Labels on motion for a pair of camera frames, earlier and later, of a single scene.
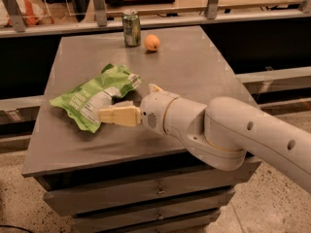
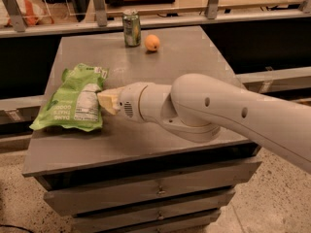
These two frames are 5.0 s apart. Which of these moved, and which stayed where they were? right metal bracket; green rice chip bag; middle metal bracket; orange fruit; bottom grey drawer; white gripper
Moved: white gripper; green rice chip bag
Stayed: middle metal bracket; orange fruit; bottom grey drawer; right metal bracket
